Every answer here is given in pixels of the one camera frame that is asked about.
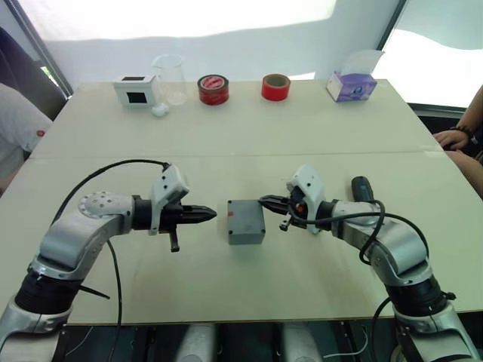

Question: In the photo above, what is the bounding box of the black zip tie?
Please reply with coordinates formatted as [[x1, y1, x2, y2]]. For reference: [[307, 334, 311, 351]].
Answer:
[[78, 285, 112, 301]]

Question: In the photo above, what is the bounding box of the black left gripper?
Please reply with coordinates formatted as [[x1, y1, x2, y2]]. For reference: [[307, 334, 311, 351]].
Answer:
[[158, 202, 219, 253]]

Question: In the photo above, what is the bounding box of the person in white shirt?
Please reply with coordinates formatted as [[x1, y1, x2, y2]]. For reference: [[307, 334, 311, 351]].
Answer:
[[0, 82, 54, 198]]

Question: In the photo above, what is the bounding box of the clear glass beaker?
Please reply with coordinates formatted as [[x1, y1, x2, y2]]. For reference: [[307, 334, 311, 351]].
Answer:
[[152, 54, 189, 106]]

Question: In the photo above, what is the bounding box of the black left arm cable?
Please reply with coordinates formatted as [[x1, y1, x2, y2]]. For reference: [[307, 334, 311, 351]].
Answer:
[[52, 158, 171, 362]]

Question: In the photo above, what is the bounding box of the white box with black squares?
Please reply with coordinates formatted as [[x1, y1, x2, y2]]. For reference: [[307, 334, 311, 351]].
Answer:
[[113, 74, 158, 111]]

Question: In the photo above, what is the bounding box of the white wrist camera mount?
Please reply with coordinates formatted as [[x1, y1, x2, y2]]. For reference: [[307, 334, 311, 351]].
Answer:
[[147, 164, 191, 237], [285, 164, 328, 235]]

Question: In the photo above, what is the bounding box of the grey plastic junction box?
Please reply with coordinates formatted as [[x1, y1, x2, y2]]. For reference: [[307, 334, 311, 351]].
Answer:
[[226, 198, 267, 246]]

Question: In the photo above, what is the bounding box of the dark electric screwdriver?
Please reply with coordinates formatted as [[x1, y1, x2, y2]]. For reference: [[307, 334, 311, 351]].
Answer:
[[350, 175, 379, 205]]

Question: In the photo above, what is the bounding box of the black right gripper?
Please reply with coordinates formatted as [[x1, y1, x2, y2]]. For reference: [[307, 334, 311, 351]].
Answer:
[[260, 187, 309, 232]]

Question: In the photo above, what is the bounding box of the red printed tape roll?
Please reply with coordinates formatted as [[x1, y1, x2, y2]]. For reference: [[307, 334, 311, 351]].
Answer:
[[196, 73, 231, 106]]

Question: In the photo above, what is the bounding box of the grey rounded robot leg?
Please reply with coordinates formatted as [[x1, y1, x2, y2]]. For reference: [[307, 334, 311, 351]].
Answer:
[[281, 324, 322, 362], [176, 324, 217, 362]]

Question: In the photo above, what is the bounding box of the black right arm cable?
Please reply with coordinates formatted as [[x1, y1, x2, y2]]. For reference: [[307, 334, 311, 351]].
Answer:
[[315, 198, 431, 362]]

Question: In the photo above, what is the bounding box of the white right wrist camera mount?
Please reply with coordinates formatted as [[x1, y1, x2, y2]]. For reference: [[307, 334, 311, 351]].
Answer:
[[285, 164, 328, 235]]

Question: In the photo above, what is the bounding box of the dark seat back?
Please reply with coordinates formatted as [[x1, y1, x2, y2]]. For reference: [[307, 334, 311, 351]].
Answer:
[[0, 26, 66, 118]]

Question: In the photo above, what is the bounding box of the thin white cable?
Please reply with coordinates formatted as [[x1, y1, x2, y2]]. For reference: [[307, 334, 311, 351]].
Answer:
[[323, 327, 370, 360]]

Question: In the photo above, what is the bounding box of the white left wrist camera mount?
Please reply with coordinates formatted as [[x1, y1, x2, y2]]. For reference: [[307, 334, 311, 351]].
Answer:
[[147, 164, 191, 237]]

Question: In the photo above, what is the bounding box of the black bead bracelet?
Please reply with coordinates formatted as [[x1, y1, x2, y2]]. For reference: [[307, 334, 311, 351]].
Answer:
[[449, 125, 477, 140]]

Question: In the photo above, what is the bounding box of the purple tissue box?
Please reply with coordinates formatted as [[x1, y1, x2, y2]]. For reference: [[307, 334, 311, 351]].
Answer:
[[325, 69, 379, 104]]

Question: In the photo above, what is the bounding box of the bystander bare hand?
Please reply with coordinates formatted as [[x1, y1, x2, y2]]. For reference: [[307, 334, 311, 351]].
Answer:
[[433, 128, 471, 152]]

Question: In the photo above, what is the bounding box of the red tape roll cardboard core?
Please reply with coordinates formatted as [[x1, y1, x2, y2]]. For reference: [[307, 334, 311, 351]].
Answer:
[[260, 72, 292, 103]]

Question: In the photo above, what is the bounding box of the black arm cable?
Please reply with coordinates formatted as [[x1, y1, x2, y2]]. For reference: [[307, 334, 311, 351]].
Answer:
[[315, 198, 431, 362], [52, 158, 171, 362]]

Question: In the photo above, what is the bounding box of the dark window frame post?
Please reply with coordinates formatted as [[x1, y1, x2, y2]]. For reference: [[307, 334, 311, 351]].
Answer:
[[6, 0, 73, 100], [376, 0, 409, 51]]

